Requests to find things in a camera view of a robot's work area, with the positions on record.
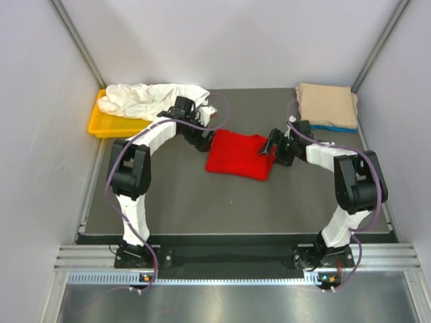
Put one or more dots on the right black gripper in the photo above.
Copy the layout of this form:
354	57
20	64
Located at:
276	137

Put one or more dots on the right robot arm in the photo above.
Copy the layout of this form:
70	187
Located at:
360	186

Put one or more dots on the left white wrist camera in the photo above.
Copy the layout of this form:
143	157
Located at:
205	114

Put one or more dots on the yellow plastic bin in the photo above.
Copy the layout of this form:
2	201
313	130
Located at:
105	126

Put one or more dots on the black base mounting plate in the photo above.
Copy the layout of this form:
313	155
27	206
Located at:
234	256

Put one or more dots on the white t-shirt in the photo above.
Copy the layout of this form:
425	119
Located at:
142	101

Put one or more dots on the folded beige t-shirt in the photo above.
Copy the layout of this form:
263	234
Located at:
328	105

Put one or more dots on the slotted grey cable duct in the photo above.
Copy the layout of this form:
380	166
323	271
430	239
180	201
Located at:
142	279

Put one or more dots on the aluminium frame rail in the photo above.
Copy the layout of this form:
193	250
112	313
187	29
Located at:
376	258

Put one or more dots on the red t-shirt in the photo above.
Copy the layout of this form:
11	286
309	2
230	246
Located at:
236	154

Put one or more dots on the folded blue t-shirt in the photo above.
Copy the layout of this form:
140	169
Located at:
331	128

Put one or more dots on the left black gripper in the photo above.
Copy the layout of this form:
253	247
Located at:
199	142

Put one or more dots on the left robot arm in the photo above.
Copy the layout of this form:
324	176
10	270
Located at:
130	169

